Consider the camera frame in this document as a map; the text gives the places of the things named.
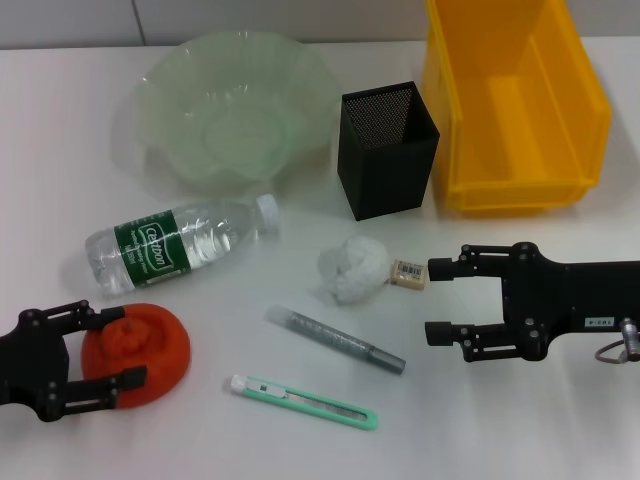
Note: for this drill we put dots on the orange toy fruit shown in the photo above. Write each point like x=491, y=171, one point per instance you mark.
x=160, y=340

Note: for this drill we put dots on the grey marker pen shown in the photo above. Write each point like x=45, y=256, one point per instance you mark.
x=330, y=337

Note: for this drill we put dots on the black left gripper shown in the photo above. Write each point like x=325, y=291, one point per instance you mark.
x=30, y=365

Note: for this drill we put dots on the yellow plastic bin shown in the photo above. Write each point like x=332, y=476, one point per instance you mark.
x=525, y=125

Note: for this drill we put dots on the clear green-label water bottle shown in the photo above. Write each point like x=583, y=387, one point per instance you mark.
x=200, y=240

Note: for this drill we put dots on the white paper ball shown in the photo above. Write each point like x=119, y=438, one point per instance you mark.
x=355, y=270

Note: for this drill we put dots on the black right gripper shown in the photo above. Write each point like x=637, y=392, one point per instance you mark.
x=570, y=295

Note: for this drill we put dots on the beige eraser with barcode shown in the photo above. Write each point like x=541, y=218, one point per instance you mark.
x=409, y=272

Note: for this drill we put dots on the green glass fruit plate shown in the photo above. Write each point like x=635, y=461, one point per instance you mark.
x=225, y=125

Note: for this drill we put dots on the green utility knife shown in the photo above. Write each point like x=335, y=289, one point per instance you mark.
x=300, y=400

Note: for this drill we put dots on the black mesh pen holder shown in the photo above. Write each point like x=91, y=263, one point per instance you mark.
x=385, y=175

